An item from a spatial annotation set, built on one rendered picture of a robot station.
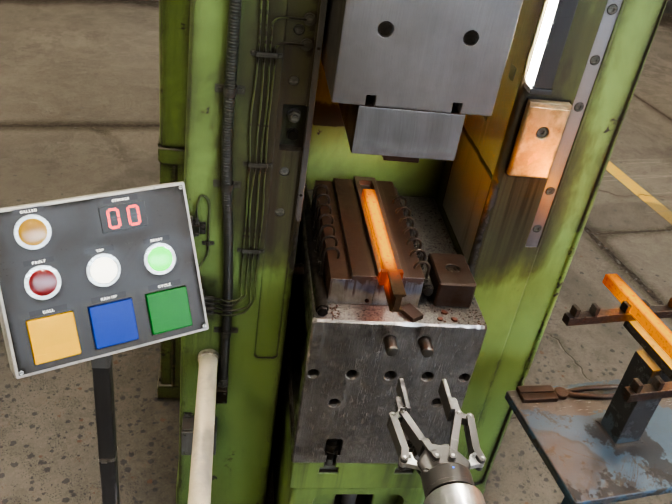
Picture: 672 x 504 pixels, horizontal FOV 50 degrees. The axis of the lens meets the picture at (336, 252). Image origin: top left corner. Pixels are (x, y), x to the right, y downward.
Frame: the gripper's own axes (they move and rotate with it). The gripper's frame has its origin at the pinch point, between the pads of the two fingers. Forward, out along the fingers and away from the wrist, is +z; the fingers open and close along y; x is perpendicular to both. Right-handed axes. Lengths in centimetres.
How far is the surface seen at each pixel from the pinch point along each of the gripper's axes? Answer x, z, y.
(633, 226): -101, 229, 187
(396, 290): 1.8, 26.9, -0.5
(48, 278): 10, 16, -63
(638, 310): 3, 22, 49
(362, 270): -1.1, 37.1, -5.6
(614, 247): -101, 207, 166
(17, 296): 8, 13, -68
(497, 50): 49, 35, 10
